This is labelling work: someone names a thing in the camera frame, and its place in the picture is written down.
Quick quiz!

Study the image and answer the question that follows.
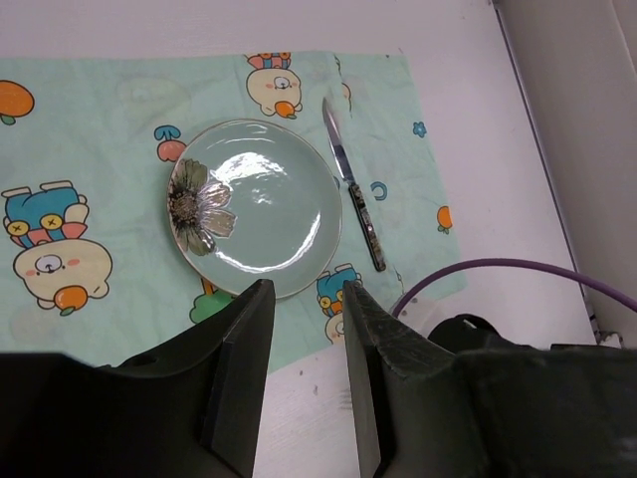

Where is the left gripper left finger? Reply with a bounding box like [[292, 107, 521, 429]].
[[1, 280, 276, 477]]

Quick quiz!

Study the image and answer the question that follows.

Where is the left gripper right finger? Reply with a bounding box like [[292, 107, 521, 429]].
[[343, 283, 636, 477]]

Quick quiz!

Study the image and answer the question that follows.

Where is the green floral plate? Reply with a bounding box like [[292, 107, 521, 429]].
[[166, 119, 342, 299]]

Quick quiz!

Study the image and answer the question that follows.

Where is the green cartoon print cloth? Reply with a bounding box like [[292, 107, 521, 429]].
[[1, 52, 460, 370]]

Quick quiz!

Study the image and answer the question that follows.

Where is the steel table knife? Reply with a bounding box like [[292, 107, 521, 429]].
[[321, 98, 387, 272]]

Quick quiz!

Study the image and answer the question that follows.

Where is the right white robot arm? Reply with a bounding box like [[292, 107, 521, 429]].
[[389, 314, 624, 358]]

